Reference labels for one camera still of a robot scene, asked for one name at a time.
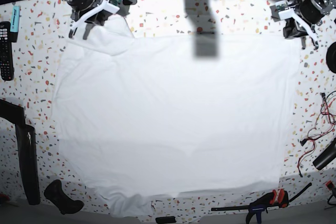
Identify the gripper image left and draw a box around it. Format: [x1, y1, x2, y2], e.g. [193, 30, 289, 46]
[67, 0, 119, 40]

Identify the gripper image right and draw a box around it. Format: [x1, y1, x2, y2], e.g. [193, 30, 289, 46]
[283, 0, 324, 50]

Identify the white T-shirt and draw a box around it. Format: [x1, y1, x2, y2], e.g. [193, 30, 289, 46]
[52, 16, 300, 217]

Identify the black round object right edge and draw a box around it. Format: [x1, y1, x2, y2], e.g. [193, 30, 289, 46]
[326, 42, 336, 73]

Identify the teal marker pen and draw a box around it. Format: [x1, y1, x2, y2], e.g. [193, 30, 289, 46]
[10, 6, 20, 42]

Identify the black TV remote control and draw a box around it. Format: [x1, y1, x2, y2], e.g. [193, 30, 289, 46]
[0, 21, 14, 81]

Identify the black cylinder flashlight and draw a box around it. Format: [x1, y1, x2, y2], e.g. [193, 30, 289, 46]
[313, 138, 335, 170]

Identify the black chair armrest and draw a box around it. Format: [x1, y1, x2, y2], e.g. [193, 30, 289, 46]
[1, 100, 40, 205]

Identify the small orange clip right edge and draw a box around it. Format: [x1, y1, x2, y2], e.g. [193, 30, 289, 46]
[326, 181, 334, 190]

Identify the black orange bar clamp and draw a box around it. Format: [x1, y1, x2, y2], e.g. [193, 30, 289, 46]
[211, 183, 312, 224]

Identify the black game controller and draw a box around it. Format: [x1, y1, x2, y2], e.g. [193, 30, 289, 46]
[44, 179, 84, 215]

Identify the small black rectangular device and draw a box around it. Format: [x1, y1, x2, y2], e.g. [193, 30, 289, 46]
[155, 216, 176, 224]

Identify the wrist camera board image right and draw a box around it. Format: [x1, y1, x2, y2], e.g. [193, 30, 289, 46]
[270, 0, 292, 22]

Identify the red black wire bundle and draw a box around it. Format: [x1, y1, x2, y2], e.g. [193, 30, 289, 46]
[296, 92, 336, 178]

